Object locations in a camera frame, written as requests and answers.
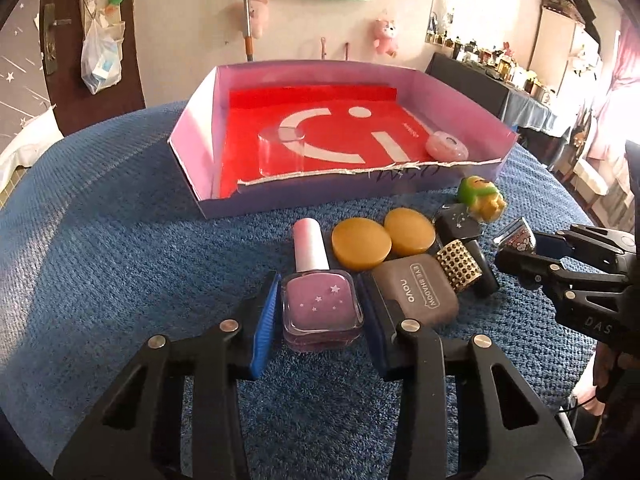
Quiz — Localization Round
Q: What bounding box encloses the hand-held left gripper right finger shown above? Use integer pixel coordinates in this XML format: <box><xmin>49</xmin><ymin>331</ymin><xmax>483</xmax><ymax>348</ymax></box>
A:
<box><xmin>360</xmin><ymin>280</ymin><xmax>583</xmax><ymax>480</ymax></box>

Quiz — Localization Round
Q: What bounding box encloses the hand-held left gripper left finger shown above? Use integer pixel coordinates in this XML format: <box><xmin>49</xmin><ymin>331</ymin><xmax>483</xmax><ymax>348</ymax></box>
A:
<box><xmin>52</xmin><ymin>271</ymin><xmax>281</xmax><ymax>480</ymax></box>

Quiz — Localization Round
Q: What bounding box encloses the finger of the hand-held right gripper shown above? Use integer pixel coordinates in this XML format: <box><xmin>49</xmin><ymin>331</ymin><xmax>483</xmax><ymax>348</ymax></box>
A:
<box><xmin>537</xmin><ymin>224</ymin><xmax>640</xmax><ymax>274</ymax></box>
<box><xmin>495</xmin><ymin>247</ymin><xmax>626</xmax><ymax>312</ymax></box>

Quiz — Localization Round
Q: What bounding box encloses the clear glitter bottle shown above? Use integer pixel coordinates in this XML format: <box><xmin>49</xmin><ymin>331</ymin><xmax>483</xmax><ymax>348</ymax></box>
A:
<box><xmin>492</xmin><ymin>217</ymin><xmax>538</xmax><ymax>256</ymax></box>

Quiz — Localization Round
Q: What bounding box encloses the grey eyeshadow case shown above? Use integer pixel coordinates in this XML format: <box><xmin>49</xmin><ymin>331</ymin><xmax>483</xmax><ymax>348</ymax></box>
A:
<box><xmin>370</xmin><ymin>253</ymin><xmax>460</xmax><ymax>328</ymax></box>

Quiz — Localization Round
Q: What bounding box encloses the purple nail polish bottle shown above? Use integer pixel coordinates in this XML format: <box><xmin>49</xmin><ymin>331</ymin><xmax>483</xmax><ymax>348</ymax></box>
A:
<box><xmin>280</xmin><ymin>217</ymin><xmax>364</xmax><ymax>353</ymax></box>

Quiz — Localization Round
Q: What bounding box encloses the gold studded black tube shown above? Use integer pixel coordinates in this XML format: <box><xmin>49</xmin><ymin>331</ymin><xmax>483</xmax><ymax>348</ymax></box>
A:
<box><xmin>436</xmin><ymin>240</ymin><xmax>501</xmax><ymax>297</ymax></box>

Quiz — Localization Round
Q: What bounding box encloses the black starry bottle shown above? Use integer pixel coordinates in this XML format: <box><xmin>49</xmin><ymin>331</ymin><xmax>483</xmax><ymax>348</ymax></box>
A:
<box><xmin>434</xmin><ymin>204</ymin><xmax>482</xmax><ymax>243</ymax></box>

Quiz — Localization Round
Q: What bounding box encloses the green yellow toy figure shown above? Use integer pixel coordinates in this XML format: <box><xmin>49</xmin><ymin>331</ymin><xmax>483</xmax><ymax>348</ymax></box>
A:
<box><xmin>457</xmin><ymin>176</ymin><xmax>507</xmax><ymax>222</ymax></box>

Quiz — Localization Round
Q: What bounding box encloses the yellow round disc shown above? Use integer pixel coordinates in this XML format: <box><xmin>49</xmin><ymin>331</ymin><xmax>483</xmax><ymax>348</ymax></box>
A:
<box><xmin>331</xmin><ymin>217</ymin><xmax>393</xmax><ymax>272</ymax></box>
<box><xmin>384</xmin><ymin>208</ymin><xmax>437</xmax><ymax>256</ymax></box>

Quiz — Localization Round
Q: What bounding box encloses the pink cardboard box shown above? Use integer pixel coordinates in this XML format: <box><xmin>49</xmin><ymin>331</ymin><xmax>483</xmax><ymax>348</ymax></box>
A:
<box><xmin>167</xmin><ymin>58</ymin><xmax>518</xmax><ymax>219</ymax></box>

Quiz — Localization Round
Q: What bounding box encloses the blue cloth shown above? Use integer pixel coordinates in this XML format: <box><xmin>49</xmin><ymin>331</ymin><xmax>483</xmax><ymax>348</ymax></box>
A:
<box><xmin>500</xmin><ymin>85</ymin><xmax>561</xmax><ymax>133</ymax></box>

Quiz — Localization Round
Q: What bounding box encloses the pink round case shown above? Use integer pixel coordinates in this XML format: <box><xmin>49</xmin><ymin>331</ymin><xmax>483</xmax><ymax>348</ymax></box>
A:
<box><xmin>425</xmin><ymin>130</ymin><xmax>471</xmax><ymax>162</ymax></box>

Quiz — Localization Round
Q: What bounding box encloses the pink curtain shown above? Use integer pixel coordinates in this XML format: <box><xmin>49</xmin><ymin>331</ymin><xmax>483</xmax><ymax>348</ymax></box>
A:
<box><xmin>585</xmin><ymin>15</ymin><xmax>640</xmax><ymax>201</ymax></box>

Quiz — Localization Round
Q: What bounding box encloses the blue knitted blanket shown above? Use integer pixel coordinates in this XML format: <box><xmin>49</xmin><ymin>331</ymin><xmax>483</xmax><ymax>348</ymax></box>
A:
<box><xmin>0</xmin><ymin>101</ymin><xmax>616</xmax><ymax>480</ymax></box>

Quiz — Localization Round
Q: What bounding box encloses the clear glass jar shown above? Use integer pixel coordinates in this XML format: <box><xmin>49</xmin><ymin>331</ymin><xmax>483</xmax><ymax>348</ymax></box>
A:
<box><xmin>257</xmin><ymin>127</ymin><xmax>307</xmax><ymax>176</ymax></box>

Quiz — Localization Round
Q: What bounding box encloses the black table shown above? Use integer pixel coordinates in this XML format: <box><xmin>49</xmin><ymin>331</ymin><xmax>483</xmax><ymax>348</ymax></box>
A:
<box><xmin>425</xmin><ymin>52</ymin><xmax>511</xmax><ymax>121</ymax></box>

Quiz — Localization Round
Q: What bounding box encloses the red printed paper liner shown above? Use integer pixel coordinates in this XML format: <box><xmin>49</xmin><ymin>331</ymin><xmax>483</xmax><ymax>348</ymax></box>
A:
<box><xmin>212</xmin><ymin>85</ymin><xmax>441</xmax><ymax>198</ymax></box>

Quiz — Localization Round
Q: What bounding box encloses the row of small ornaments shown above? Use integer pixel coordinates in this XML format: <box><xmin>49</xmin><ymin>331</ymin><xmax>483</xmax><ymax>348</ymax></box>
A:
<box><xmin>425</xmin><ymin>10</ymin><xmax>551</xmax><ymax>101</ymax></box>

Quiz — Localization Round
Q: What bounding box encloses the white wardrobe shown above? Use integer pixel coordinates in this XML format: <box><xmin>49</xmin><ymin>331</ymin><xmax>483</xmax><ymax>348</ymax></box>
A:
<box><xmin>535</xmin><ymin>0</ymin><xmax>601</xmax><ymax>106</ymax></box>

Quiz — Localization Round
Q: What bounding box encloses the pink rabbit plush toy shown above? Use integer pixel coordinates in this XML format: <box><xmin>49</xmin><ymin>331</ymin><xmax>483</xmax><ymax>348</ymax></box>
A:
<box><xmin>372</xmin><ymin>17</ymin><xmax>399</xmax><ymax>58</ymax></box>

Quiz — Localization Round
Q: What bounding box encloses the white cloth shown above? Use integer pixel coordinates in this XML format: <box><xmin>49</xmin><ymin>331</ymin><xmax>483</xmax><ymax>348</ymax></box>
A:
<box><xmin>0</xmin><ymin>107</ymin><xmax>66</xmax><ymax>181</ymax></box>

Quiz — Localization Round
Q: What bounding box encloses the orange white mop stick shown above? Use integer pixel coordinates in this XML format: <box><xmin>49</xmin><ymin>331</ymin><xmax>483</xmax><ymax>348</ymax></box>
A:
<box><xmin>241</xmin><ymin>0</ymin><xmax>256</xmax><ymax>62</ymax></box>

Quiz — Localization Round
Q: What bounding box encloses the brown door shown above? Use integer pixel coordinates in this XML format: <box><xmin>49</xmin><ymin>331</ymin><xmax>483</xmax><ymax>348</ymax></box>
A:
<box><xmin>39</xmin><ymin>0</ymin><xmax>146</xmax><ymax>137</ymax></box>

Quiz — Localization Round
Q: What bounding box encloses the white plastic bag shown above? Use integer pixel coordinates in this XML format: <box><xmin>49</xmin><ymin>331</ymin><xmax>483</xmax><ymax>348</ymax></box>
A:
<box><xmin>81</xmin><ymin>22</ymin><xmax>123</xmax><ymax>95</ymax></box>

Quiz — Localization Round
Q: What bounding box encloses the pale pink plush toy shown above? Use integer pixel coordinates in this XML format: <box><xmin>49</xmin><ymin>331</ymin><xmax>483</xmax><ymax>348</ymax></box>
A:
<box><xmin>248</xmin><ymin>0</ymin><xmax>271</xmax><ymax>38</ymax></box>

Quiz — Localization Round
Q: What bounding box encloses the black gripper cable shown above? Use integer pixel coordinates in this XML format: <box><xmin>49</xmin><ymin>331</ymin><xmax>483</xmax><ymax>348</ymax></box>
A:
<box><xmin>567</xmin><ymin>392</ymin><xmax>603</xmax><ymax>418</ymax></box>

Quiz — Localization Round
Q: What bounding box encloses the metal door handle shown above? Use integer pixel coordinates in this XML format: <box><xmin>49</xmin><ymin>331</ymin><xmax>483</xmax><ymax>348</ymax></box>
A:
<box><xmin>42</xmin><ymin>3</ymin><xmax>73</xmax><ymax>77</ymax></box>

